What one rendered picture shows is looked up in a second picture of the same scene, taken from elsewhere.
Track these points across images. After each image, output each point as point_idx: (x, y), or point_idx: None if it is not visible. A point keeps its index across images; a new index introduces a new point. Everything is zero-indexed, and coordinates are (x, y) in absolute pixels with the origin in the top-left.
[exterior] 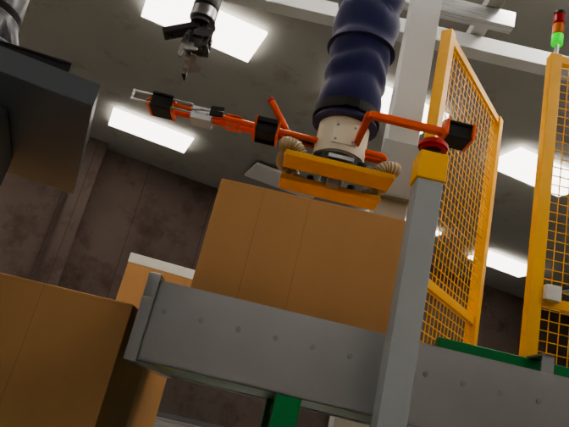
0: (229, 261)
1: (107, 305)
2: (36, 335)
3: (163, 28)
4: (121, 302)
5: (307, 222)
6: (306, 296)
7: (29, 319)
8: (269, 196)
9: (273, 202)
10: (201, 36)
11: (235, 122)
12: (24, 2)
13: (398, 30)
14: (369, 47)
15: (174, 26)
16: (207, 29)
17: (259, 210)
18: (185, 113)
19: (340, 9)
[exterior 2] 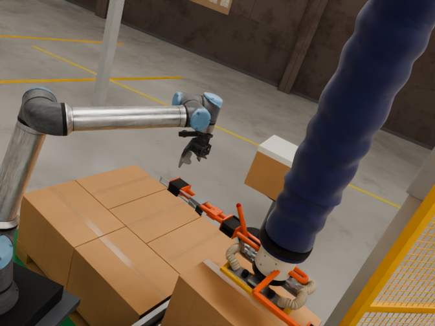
0: (177, 320)
1: (131, 309)
2: (110, 306)
3: (178, 133)
4: (136, 312)
5: (215, 325)
6: None
7: (107, 297)
8: (199, 299)
9: (200, 303)
10: (197, 148)
11: (211, 217)
12: (1, 285)
13: (345, 184)
14: (301, 206)
15: (184, 133)
16: (202, 140)
17: (193, 303)
18: (191, 194)
19: (295, 152)
